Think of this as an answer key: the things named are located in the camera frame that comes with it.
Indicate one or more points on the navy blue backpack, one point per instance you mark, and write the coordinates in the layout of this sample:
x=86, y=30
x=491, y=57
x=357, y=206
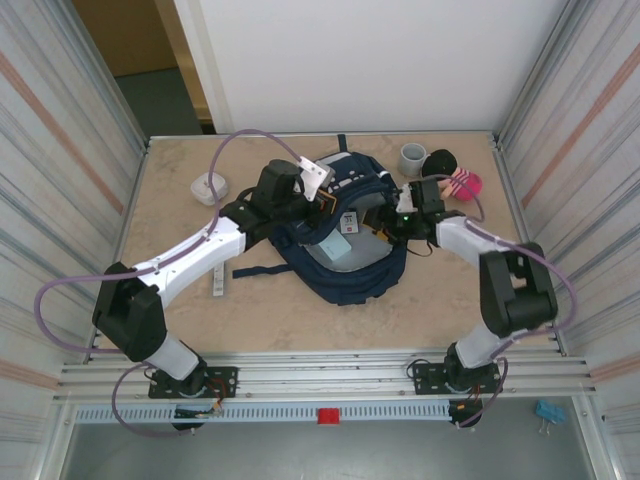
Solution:
x=350, y=285

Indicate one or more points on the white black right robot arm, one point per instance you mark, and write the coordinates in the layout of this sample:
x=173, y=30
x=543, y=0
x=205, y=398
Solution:
x=520, y=295

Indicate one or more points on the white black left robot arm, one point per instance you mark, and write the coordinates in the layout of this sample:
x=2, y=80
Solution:
x=190, y=255

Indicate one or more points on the plush doll with pink shirt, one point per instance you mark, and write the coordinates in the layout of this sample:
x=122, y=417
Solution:
x=465, y=182

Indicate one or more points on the grey mug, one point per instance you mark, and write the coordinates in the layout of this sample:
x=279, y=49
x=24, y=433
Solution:
x=411, y=162

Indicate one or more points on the white square lidded box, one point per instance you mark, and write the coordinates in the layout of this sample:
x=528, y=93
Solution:
x=202, y=187

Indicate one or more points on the red block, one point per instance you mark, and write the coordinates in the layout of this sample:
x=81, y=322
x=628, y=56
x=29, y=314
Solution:
x=328, y=416

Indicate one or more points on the brown wooden door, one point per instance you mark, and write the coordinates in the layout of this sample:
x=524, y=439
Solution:
x=130, y=35

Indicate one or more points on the blue binder clip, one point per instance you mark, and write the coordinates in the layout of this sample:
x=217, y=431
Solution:
x=549, y=410

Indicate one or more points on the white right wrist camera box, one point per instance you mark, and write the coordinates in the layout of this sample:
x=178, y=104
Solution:
x=406, y=200

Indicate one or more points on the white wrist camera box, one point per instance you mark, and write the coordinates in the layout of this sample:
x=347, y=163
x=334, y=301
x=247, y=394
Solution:
x=406, y=200
x=315, y=175

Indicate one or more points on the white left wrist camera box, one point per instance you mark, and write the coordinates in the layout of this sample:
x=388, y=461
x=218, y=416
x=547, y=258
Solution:
x=315, y=175

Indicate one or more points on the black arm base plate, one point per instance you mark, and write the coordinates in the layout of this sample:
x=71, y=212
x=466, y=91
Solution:
x=427, y=377
x=225, y=382

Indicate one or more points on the aluminium mounting rail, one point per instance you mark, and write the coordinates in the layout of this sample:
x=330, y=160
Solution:
x=325, y=375

